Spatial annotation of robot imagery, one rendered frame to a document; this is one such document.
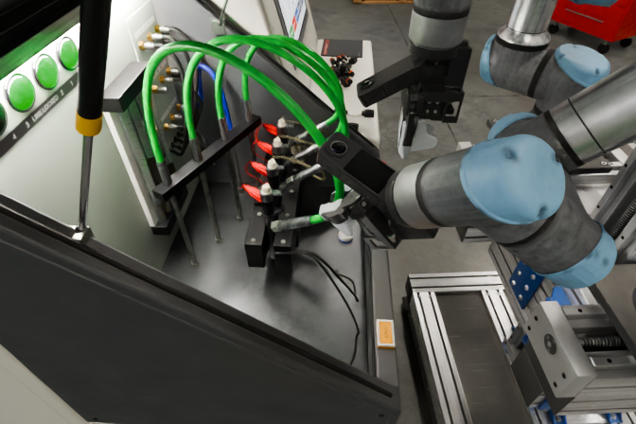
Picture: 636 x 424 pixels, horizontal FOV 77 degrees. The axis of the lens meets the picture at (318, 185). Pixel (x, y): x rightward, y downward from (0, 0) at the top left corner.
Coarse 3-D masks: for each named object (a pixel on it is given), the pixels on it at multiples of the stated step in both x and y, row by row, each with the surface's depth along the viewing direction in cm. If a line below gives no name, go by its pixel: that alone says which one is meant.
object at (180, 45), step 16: (160, 48) 58; (176, 48) 56; (192, 48) 55; (208, 48) 54; (240, 64) 53; (144, 80) 64; (256, 80) 53; (272, 80) 53; (144, 96) 66; (288, 96) 53; (144, 112) 69; (304, 112) 54; (320, 144) 55; (160, 160) 76; (336, 192) 60
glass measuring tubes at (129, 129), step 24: (120, 72) 76; (144, 72) 78; (120, 96) 70; (120, 120) 73; (144, 120) 82; (120, 144) 76; (144, 144) 81; (144, 168) 81; (168, 168) 95; (144, 192) 86; (168, 216) 94
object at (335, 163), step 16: (336, 144) 49; (352, 144) 50; (320, 160) 50; (336, 160) 49; (352, 160) 49; (368, 160) 49; (336, 176) 50; (352, 176) 48; (368, 176) 48; (384, 176) 48; (368, 192) 48; (384, 192) 47; (384, 208) 48
